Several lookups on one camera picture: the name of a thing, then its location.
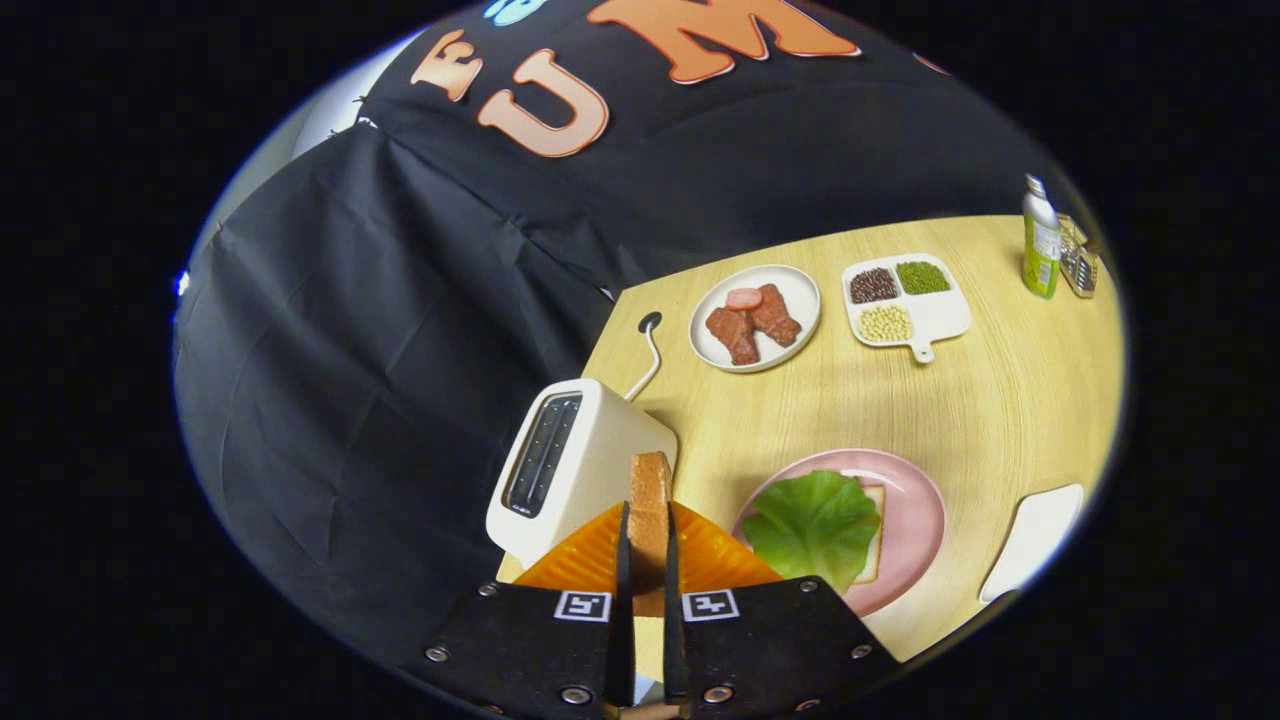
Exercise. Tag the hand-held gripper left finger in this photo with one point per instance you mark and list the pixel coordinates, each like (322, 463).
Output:
(520, 640)

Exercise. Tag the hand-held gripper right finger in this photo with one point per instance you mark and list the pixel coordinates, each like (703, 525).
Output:
(770, 640)

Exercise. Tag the green lettuce leaf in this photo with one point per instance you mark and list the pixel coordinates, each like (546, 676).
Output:
(810, 530)

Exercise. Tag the toasted bread slice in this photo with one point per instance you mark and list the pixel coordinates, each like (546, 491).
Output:
(650, 510)

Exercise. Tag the white square bread slice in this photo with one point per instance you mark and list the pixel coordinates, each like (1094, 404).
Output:
(875, 540)

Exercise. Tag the pink round plate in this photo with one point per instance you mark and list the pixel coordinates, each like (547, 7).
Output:
(915, 520)

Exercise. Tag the white toaster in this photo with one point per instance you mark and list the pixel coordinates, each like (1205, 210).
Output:
(600, 450)

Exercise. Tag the white curved plate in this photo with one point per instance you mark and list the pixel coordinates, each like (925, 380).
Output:
(1035, 540)

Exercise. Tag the brown meat piece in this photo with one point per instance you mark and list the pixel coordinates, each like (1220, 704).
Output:
(778, 315)
(735, 335)

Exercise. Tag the black backdrop cloth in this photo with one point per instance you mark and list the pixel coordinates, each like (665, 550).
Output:
(400, 350)

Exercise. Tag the yellow soybeans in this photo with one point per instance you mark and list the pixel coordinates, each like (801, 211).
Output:
(885, 323)

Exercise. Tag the pink sausage slice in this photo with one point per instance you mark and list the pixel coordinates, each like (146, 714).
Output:
(745, 299)

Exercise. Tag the white oval plate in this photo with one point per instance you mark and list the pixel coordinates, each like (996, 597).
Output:
(800, 290)

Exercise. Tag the white divided tray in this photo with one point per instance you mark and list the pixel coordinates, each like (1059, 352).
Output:
(940, 315)

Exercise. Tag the dark red beans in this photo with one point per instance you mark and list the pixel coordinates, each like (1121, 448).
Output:
(874, 285)

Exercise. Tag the green mung beans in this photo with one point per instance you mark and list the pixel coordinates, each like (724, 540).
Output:
(922, 277)

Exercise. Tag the silver bottle green label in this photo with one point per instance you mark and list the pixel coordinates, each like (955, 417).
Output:
(1041, 250)

